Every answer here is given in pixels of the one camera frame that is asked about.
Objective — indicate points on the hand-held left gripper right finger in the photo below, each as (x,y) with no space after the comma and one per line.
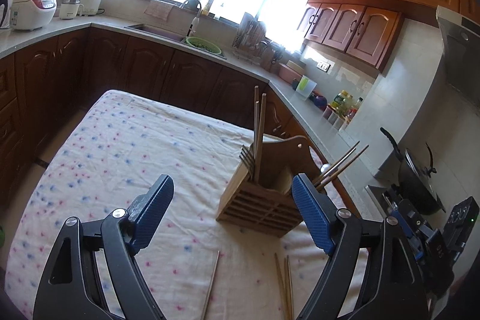
(311,215)

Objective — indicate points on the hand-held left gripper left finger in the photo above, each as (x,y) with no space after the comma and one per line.
(153,207)

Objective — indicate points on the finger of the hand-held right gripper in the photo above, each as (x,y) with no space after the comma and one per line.
(416,243)

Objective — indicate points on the wooden utensil holder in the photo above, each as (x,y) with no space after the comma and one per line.
(262,207)

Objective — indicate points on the metal spoon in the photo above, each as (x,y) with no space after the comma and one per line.
(325,167)

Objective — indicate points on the metal chopstick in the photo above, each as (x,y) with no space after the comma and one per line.
(339,160)

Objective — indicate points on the metal fork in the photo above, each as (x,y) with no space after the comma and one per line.
(247,162)

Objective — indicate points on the wooden chopsticks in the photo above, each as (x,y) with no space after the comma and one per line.
(210,286)

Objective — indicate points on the white floral tablecloth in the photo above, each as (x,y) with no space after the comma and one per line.
(131,155)

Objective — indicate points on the gas stove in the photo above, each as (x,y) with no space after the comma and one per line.
(378,200)

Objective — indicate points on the black wok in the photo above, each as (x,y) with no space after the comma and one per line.
(416,185)

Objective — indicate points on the row of spice jars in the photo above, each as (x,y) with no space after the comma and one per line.
(337,119)

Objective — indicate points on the cooking oil bottles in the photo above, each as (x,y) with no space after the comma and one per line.
(345,102)

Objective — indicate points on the white green jug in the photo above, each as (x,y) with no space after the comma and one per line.
(305,87)

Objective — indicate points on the dark wooden base cabinets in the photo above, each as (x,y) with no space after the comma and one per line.
(131,69)

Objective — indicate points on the pink lidded container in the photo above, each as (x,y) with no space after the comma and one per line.
(290,72)

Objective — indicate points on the green colander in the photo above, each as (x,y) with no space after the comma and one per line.
(204,44)

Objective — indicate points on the kitchen sink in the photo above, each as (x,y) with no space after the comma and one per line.
(153,32)

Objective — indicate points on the range hood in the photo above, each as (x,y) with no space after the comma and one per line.
(461,42)

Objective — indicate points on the dish drying rack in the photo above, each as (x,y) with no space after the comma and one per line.
(251,39)

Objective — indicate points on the chrome sink faucet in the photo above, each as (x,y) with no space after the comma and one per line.
(195,24)

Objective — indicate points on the pink hanging towel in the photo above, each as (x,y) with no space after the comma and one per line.
(158,9)

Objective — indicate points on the grey kitchen countertop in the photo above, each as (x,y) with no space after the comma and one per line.
(75,25)

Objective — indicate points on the small clear bottle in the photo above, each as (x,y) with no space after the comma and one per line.
(219,12)

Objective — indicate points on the yellow detergent bottle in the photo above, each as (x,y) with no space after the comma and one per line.
(208,5)

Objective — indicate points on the small white steamer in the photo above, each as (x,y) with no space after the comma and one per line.
(71,7)

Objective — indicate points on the white pink rice cooker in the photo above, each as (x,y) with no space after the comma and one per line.
(33,10)

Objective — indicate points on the steel electric kettle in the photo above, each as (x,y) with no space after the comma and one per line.
(3,12)

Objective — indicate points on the white wall socket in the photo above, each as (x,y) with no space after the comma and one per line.
(324,66)

